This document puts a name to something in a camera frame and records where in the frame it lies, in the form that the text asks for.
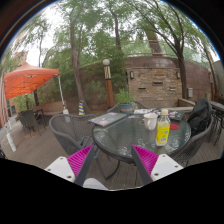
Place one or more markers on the wooden lamp post with globe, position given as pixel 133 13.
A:
pixel 108 86

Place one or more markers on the dark-trunked tree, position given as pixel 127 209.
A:
pixel 182 76

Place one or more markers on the yellow and blue striped cone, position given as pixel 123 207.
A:
pixel 81 108

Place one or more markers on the clear bottle with yellow label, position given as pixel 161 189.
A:
pixel 162 131

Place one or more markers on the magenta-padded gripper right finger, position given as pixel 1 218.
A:
pixel 165 166

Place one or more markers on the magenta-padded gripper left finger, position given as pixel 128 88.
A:
pixel 63 168

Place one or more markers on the grey laptop with stickers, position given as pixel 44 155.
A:
pixel 107 119

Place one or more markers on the flat round red coaster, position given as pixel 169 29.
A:
pixel 174 126

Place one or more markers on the orange canopy tent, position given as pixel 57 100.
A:
pixel 28 78

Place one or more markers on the wooden bench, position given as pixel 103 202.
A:
pixel 50 107

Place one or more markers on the grey wall box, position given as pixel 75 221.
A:
pixel 190 92

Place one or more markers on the white ceramic mug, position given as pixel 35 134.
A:
pixel 150 121

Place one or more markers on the black wall lamp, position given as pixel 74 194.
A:
pixel 132 75
pixel 178 75

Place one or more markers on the small colourful card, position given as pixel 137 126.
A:
pixel 133 117

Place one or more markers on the slender leaning tree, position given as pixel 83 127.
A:
pixel 75 66

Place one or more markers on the white printed booklet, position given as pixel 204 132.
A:
pixel 140 111

